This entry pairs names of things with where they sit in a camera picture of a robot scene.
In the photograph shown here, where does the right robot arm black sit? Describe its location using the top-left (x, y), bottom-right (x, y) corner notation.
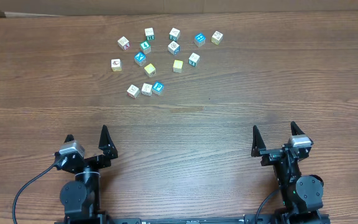
top-left (251, 121), bottom-right (330, 223)

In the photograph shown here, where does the block with red side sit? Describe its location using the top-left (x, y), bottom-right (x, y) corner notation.
top-left (117, 36), bottom-right (131, 50)

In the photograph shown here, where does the green number four block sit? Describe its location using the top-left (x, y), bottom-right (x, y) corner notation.
top-left (140, 40), bottom-right (152, 54)

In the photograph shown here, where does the yellow block left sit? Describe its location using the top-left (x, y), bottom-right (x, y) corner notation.
top-left (144, 63), bottom-right (156, 77)

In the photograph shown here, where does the cream block teal side top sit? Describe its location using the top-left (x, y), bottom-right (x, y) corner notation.
top-left (169, 27), bottom-right (180, 42)

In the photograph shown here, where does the cream block green R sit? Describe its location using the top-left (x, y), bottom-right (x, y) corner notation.
top-left (141, 83), bottom-right (152, 96)

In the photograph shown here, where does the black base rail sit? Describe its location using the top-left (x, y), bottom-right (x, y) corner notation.
top-left (55, 215), bottom-right (331, 224)

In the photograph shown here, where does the block with green letter side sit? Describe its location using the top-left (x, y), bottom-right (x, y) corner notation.
top-left (144, 27), bottom-right (155, 40)

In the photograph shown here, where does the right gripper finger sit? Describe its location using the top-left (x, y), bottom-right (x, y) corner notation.
top-left (251, 125), bottom-right (266, 157)
top-left (290, 121), bottom-right (304, 136)

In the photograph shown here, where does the cream block with red drawing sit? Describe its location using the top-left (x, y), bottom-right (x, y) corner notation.
top-left (111, 58), bottom-right (122, 72)

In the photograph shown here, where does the blue X block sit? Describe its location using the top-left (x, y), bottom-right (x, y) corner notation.
top-left (134, 52), bottom-right (147, 67)

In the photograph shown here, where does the cream block yellow side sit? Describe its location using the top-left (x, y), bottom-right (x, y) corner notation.
top-left (211, 31), bottom-right (223, 45)

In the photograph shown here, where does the blue top block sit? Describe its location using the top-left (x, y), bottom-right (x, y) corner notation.
top-left (194, 33), bottom-right (206, 47)

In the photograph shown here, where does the cream block red edge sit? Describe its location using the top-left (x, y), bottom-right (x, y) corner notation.
top-left (127, 85), bottom-right (140, 99)

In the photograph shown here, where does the blue P block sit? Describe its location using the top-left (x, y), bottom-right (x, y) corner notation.
top-left (152, 82), bottom-right (164, 95)

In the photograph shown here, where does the yellow block right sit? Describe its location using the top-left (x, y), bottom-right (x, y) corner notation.
top-left (173, 60), bottom-right (183, 73)

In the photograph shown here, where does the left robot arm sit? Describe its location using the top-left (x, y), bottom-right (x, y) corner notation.
top-left (53, 125), bottom-right (118, 224)

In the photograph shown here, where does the cream block teal side lower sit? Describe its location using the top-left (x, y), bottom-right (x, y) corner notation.
top-left (188, 53), bottom-right (200, 67)

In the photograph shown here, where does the cream block blue side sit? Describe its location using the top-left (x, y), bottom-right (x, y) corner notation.
top-left (168, 41), bottom-right (180, 55)

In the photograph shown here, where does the cream block teal side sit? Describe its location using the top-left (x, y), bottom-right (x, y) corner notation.
top-left (188, 53), bottom-right (200, 67)
top-left (169, 27), bottom-right (180, 42)

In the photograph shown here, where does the cardboard wall panel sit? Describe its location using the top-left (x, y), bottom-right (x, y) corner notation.
top-left (0, 0), bottom-right (358, 17)

